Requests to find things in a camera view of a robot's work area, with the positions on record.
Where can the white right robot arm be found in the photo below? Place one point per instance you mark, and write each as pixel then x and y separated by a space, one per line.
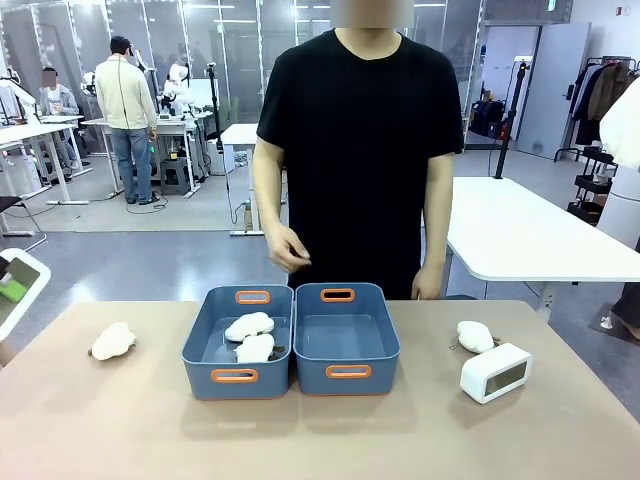
pixel 622 200

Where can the person's left hand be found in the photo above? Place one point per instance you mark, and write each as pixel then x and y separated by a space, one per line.
pixel 427 284

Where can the person in black t-shirt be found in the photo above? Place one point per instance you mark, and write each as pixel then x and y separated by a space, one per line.
pixel 360 150

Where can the clothes rack with coats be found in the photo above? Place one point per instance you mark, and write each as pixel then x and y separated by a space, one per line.
pixel 605 95

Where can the grey plastic step stool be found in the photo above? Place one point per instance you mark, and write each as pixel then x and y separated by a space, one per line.
pixel 175 175

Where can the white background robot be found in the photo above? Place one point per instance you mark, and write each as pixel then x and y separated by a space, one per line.
pixel 177 85

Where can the black tripod pole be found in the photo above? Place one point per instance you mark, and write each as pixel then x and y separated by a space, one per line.
pixel 510 120

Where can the seated person grey top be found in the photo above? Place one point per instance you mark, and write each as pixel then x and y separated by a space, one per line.
pixel 57 102

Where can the person's right forearm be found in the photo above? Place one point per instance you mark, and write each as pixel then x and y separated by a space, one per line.
pixel 267 207

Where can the black bags pile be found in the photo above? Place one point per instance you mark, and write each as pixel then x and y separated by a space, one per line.
pixel 487 117

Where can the person's left forearm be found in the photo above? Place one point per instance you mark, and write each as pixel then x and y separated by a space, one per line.
pixel 436 235

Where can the large white table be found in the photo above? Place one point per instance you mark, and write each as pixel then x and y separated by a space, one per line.
pixel 525 225

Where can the black chair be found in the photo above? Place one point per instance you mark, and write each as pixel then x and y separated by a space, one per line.
pixel 15 210

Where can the standing person cream jacket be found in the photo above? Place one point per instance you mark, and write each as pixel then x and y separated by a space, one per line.
pixel 127 105

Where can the small white desk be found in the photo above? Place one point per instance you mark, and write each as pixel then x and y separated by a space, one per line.
pixel 240 134

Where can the long white workbench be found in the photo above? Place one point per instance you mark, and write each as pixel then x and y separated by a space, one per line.
pixel 30 131

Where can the person's right hand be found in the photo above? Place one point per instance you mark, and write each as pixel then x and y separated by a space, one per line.
pixel 289 250

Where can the white plush toy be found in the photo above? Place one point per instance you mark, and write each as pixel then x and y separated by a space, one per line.
pixel 114 342
pixel 475 336
pixel 249 326
pixel 254 348

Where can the black utility cart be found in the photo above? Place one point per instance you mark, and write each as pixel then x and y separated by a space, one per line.
pixel 592 187

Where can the white desk with equipment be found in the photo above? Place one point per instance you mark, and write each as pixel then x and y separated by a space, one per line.
pixel 172 122

